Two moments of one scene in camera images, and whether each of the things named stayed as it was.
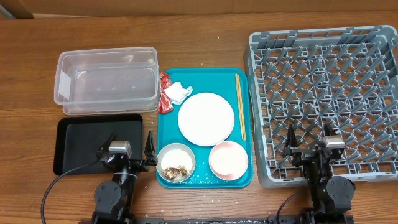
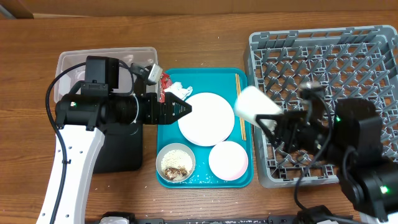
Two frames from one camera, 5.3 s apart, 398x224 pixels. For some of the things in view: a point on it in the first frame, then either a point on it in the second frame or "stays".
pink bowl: x=228 y=160 stays
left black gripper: x=151 y=158 to x=165 y=115
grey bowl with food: x=175 y=162 stays
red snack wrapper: x=165 y=106 stays
